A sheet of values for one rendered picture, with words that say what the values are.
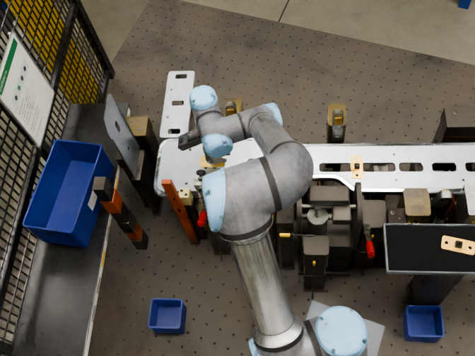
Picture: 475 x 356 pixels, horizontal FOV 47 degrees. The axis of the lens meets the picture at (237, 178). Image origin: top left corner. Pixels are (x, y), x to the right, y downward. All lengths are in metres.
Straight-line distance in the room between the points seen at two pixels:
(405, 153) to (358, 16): 1.85
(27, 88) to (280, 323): 1.06
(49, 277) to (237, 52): 1.29
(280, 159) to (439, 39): 2.53
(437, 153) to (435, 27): 1.80
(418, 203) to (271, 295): 0.66
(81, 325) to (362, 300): 0.92
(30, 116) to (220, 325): 0.93
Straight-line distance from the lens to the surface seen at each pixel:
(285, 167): 1.07
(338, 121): 1.80
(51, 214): 1.87
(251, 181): 1.05
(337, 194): 1.55
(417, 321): 1.96
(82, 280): 1.75
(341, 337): 1.28
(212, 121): 1.45
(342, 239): 1.74
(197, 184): 1.56
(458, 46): 3.51
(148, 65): 2.53
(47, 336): 1.74
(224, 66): 2.45
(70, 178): 1.91
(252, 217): 1.07
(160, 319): 1.99
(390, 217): 1.63
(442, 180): 1.83
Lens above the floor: 2.58
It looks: 62 degrees down
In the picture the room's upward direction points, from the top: 13 degrees counter-clockwise
